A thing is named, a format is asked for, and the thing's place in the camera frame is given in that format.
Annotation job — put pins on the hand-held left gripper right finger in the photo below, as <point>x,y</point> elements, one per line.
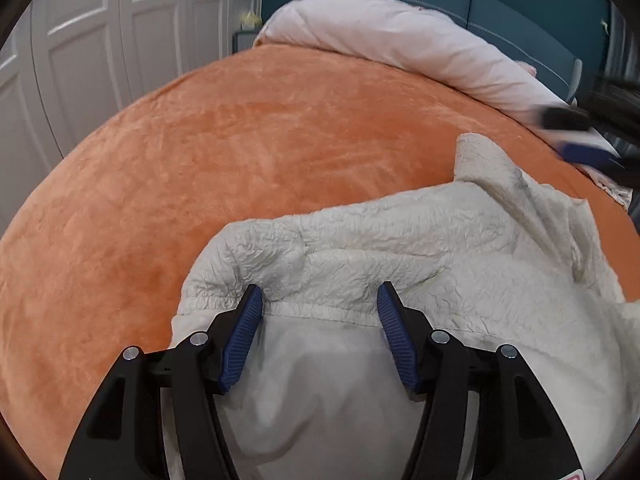
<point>395,332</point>

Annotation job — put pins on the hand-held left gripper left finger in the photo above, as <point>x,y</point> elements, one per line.
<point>244,332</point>

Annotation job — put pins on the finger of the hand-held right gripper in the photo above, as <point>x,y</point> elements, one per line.
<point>585,155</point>
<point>565,119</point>

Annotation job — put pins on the white crinkled garment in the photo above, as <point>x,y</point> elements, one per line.
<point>400,240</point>

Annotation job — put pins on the grey bedside object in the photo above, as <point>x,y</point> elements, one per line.
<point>577,80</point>

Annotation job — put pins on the pink pillow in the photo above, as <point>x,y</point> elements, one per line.
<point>526,68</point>

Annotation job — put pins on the teal upholstered headboard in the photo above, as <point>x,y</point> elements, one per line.
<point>500,15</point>

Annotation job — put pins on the orange plush blanket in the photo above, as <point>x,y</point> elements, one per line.
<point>200,160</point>

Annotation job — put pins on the pale pink duvet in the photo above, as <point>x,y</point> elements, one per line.
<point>400,35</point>

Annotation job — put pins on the bedside table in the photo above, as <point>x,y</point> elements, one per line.
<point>246,42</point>

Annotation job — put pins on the small yellow object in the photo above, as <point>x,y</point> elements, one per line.
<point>251,18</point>

